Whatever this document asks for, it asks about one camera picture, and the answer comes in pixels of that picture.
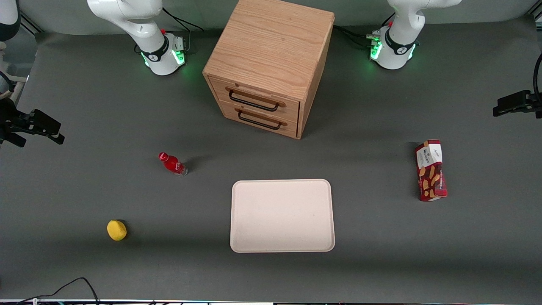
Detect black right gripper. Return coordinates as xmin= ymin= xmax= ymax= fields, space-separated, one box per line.
xmin=5 ymin=109 xmax=65 ymax=148

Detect red cookie box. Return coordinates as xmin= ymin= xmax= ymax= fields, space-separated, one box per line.
xmin=415 ymin=139 xmax=448 ymax=202

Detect beige rectangular tray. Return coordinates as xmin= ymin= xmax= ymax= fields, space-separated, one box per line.
xmin=230 ymin=179 xmax=336 ymax=253

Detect yellow round fruit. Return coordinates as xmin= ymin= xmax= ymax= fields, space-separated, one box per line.
xmin=107 ymin=219 xmax=127 ymax=241

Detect red plastic drink bottle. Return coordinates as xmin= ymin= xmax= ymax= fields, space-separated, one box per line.
xmin=158 ymin=152 xmax=188 ymax=177

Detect wide wooden drawer front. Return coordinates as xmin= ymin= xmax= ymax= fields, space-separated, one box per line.
xmin=209 ymin=76 xmax=301 ymax=124

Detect narrow wooden drawer front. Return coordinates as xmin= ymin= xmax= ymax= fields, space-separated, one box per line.
xmin=218 ymin=100 xmax=299 ymax=139

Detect oak wooden drawer cabinet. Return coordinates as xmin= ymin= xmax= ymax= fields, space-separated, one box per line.
xmin=202 ymin=0 xmax=335 ymax=140

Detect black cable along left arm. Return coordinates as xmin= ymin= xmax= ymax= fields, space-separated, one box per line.
xmin=532 ymin=53 xmax=542 ymax=102

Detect black frame bar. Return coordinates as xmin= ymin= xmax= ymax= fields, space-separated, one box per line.
xmin=525 ymin=9 xmax=542 ymax=31
xmin=19 ymin=12 xmax=44 ymax=35

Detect black cable at table edge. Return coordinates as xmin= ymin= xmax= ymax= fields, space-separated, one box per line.
xmin=16 ymin=277 xmax=100 ymax=305

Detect black cables at left arm base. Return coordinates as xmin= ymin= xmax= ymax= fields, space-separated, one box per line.
xmin=333 ymin=12 xmax=395 ymax=50

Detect black cables at arm base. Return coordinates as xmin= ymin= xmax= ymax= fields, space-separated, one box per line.
xmin=162 ymin=7 xmax=205 ymax=54
xmin=333 ymin=12 xmax=395 ymax=50

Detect black cables at right arm base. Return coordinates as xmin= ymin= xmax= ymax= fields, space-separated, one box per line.
xmin=162 ymin=7 xmax=205 ymax=54

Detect long black drawer handle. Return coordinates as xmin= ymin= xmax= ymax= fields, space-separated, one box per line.
xmin=228 ymin=90 xmax=280 ymax=113

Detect short black drawer handle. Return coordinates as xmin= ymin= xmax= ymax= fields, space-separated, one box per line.
xmin=238 ymin=109 xmax=282 ymax=130

